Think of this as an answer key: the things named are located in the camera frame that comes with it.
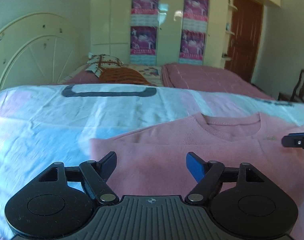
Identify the lower right purple poster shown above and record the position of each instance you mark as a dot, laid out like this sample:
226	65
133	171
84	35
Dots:
192	47

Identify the cream arched headboard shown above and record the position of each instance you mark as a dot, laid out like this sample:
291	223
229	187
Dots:
38	49

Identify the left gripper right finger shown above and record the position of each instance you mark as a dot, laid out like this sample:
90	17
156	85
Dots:
196	166

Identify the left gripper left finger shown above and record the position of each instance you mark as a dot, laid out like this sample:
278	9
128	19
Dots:
106	166

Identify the upper right purple poster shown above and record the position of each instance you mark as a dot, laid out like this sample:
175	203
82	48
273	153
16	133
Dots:
195	15

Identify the dark wooden chair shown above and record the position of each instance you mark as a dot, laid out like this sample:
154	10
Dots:
298	91

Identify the upper left purple poster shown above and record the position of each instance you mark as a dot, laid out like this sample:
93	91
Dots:
144	13

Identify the folded maroon checked blanket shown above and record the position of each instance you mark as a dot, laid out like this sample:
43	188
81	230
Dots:
208	79

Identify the brown wooden door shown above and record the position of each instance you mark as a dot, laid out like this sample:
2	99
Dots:
244	42

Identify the purple poster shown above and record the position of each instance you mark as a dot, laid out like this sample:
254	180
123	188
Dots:
143	42
144	13
192	47
195	15

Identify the white patterned bed sheet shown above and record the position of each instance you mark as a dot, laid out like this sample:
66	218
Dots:
41	125

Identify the lower left purple poster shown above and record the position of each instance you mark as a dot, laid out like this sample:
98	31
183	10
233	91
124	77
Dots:
143	42

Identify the pink knit sweater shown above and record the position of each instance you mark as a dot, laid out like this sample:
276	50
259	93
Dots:
151	161

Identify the patterned cream pillow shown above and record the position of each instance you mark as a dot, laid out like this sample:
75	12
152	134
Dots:
99	63

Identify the cream built-in wardrobe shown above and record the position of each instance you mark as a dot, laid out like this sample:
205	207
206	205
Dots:
111	27

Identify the orange knitted cushion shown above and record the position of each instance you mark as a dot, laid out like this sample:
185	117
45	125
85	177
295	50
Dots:
123	76

